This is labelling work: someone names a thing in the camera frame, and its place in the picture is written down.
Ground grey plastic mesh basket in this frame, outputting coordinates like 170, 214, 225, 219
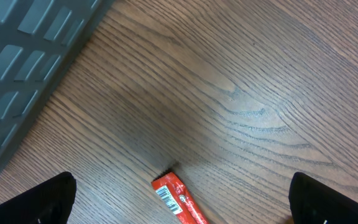
0, 0, 112, 172

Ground red snack stick packet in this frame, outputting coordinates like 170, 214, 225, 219
151, 171, 209, 224

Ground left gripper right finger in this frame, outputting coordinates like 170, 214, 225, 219
288, 172, 358, 224

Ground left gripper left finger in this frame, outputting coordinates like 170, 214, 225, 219
0, 172, 76, 224

